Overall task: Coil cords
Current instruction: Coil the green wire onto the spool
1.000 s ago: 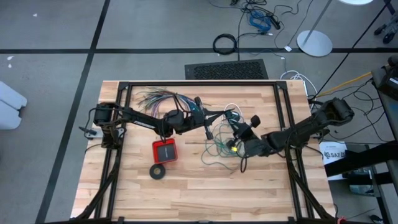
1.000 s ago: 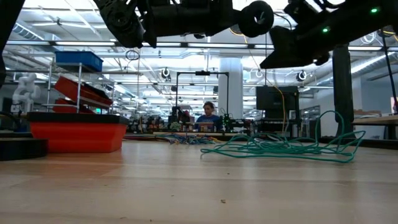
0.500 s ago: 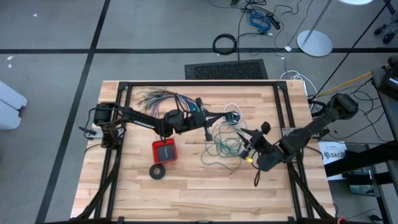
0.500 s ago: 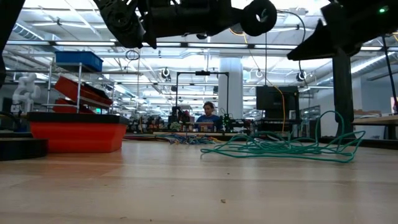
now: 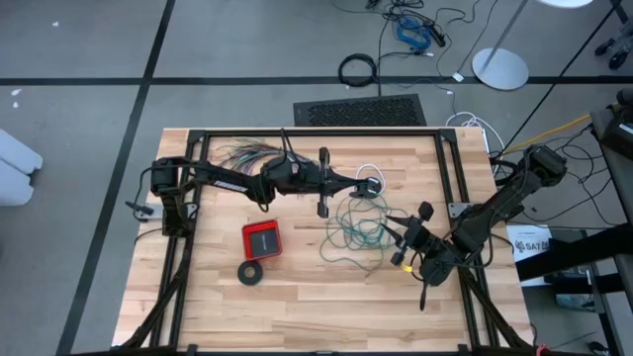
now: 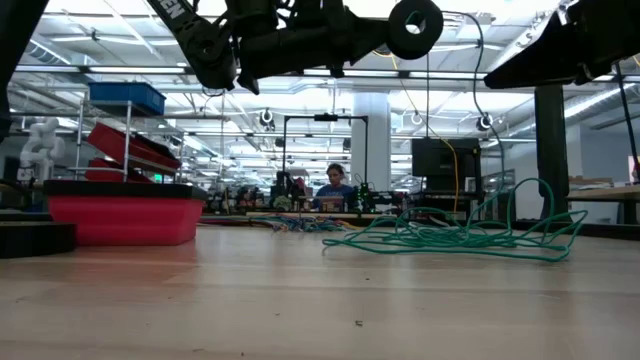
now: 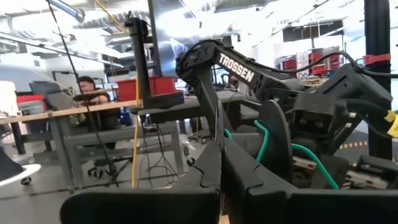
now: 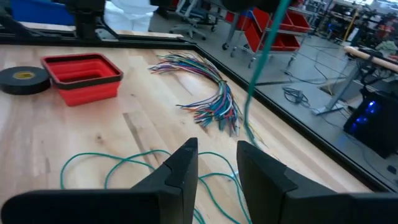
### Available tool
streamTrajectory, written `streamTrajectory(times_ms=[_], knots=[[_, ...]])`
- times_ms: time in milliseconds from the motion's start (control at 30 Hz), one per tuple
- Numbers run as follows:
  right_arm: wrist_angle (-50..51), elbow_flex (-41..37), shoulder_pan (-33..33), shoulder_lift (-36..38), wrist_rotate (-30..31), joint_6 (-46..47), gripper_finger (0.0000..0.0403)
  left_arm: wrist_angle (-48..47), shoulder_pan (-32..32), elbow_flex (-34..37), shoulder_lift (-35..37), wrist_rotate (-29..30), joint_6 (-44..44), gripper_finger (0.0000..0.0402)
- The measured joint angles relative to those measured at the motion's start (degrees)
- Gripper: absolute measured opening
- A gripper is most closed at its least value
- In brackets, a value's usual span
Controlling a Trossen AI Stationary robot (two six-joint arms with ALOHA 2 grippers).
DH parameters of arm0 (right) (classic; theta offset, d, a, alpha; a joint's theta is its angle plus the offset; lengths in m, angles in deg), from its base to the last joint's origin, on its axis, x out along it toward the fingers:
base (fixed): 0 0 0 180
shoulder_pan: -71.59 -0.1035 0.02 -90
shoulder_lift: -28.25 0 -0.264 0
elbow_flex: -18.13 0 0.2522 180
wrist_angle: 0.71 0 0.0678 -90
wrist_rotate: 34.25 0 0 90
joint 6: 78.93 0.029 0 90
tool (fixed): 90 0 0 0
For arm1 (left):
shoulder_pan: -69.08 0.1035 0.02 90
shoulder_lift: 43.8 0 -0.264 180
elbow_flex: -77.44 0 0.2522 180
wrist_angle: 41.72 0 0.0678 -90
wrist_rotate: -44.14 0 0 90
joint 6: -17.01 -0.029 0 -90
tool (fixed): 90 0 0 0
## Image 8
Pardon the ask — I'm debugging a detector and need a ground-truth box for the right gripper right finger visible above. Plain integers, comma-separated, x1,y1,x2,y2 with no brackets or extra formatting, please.
236,140,398,224

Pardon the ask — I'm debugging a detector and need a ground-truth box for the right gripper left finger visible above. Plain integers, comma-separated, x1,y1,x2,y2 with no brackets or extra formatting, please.
0,138,199,224

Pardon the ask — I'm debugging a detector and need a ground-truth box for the green cord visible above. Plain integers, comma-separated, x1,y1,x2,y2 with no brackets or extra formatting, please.
60,0,292,224

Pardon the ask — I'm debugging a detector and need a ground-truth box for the black computer tower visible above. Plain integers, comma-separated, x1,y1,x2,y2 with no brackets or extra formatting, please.
343,90,398,159

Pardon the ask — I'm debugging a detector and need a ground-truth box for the red square tray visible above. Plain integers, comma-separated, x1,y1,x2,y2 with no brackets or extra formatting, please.
40,52,124,107

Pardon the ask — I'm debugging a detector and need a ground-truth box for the black tape roll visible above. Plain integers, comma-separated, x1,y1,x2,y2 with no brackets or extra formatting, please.
0,65,52,96

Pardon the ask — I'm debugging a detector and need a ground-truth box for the red plastic shelf bin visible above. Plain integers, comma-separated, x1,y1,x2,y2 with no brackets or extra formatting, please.
244,21,302,52
251,7,312,32

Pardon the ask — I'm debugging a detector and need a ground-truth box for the wooden distant workbench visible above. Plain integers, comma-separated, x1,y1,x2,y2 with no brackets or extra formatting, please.
312,45,398,116

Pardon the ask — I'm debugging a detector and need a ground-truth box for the metal shelf rack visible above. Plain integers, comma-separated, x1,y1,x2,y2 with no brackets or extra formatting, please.
221,6,315,68

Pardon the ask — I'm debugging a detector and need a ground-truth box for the grey office chair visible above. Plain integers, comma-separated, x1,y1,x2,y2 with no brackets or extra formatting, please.
169,0,218,41

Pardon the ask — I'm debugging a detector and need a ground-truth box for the blue plastic bin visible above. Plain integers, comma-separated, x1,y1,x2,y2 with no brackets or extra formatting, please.
11,0,76,26

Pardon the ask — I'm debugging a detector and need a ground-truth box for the black floor cable pile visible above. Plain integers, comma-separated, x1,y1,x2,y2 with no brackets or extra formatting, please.
282,86,310,105

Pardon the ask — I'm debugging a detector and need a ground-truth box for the multicolour wire bundle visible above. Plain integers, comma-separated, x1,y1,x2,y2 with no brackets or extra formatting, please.
149,51,243,138

